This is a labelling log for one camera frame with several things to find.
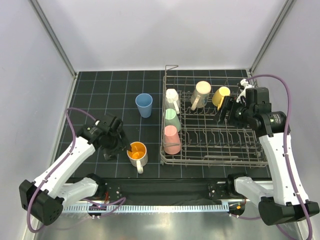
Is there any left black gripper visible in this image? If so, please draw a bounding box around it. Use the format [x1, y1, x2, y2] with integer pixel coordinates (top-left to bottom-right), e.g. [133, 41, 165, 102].
[101, 127, 131, 161]

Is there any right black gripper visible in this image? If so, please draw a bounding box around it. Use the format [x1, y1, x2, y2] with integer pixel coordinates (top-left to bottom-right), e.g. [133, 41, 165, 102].
[213, 95, 254, 129]

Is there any yellow ceramic mug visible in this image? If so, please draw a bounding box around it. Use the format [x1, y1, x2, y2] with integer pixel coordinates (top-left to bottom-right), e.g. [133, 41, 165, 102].
[212, 86, 231, 111]

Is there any orange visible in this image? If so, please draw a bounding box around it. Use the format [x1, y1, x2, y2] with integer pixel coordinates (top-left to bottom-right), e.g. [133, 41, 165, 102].
[126, 141, 148, 174]

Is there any beige patterned ceramic mug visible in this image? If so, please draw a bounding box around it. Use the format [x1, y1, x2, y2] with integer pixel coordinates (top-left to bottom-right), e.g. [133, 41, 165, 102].
[190, 80, 212, 111]

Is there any pink plastic cup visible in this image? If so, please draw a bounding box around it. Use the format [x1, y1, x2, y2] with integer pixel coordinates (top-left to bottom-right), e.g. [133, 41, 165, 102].
[163, 125, 181, 155]

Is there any white faceted mug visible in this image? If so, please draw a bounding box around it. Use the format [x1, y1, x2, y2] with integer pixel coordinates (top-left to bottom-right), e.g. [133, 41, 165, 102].
[165, 88, 180, 115]

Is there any blue plastic cup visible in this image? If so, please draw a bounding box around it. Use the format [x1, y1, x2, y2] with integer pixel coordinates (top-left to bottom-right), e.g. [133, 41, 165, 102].
[135, 93, 153, 118]

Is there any green plastic cup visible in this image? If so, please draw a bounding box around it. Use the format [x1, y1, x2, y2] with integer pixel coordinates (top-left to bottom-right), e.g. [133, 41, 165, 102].
[164, 108, 181, 132]

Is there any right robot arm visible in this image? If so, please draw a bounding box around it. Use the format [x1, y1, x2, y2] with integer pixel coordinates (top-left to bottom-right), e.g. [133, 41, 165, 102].
[212, 86, 320, 226]

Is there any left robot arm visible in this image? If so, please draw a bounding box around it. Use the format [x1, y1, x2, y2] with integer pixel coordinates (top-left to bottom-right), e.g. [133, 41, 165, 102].
[18, 114, 131, 226]

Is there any black grid mat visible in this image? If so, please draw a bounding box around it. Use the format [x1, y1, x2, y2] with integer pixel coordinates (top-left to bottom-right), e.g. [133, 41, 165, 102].
[69, 70, 270, 179]

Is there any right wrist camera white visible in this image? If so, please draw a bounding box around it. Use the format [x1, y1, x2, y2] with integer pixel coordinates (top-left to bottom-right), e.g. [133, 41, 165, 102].
[236, 79, 255, 103]

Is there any grey wire dish rack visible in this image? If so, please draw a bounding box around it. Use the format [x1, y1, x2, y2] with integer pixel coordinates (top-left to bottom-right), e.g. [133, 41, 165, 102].
[159, 65, 268, 168]

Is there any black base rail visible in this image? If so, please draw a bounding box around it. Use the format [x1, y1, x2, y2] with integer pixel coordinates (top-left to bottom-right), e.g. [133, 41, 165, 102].
[104, 178, 241, 206]

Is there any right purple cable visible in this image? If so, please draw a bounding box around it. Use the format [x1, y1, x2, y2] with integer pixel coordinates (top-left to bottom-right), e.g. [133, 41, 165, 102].
[246, 73, 313, 240]

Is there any purple cable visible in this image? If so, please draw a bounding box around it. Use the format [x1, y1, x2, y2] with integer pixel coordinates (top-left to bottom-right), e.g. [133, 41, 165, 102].
[246, 73, 313, 240]
[26, 107, 127, 233]

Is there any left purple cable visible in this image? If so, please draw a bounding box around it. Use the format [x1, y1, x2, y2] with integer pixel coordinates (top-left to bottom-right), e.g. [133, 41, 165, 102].
[26, 107, 127, 233]

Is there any white slotted cable duct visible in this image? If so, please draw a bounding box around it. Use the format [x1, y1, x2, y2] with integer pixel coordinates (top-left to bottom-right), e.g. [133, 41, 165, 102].
[63, 202, 229, 214]

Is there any right aluminium frame post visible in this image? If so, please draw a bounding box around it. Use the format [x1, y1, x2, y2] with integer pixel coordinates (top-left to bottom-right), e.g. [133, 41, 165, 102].
[249, 0, 296, 74]

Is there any aluminium frame post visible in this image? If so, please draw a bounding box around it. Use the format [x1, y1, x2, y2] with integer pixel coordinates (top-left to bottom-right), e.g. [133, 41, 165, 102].
[249, 0, 296, 74]
[28, 0, 77, 78]

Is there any left aluminium frame post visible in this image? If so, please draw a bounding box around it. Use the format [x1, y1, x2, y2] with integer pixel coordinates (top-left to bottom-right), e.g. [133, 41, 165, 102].
[28, 0, 77, 78]

